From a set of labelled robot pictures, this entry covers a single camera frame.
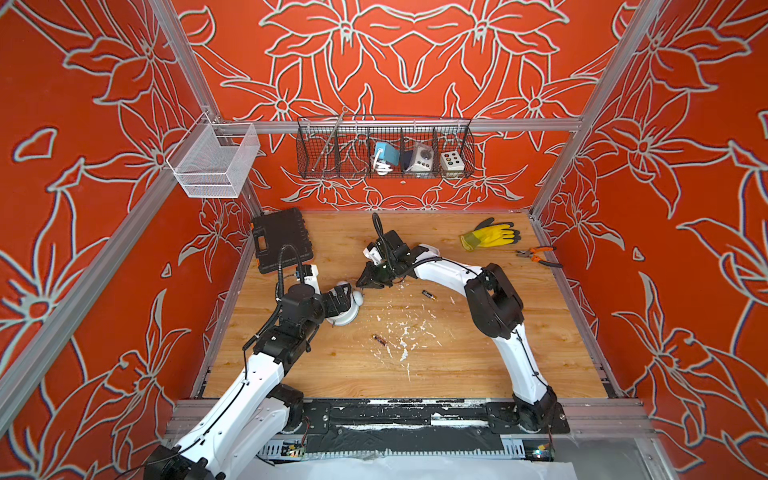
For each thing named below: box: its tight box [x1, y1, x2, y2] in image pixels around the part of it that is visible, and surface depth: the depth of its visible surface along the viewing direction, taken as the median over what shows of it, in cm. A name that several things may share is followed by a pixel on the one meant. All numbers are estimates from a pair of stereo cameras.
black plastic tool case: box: [252, 208, 314, 274], surface depth 109 cm
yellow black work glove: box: [459, 218, 521, 251], surface depth 112 cm
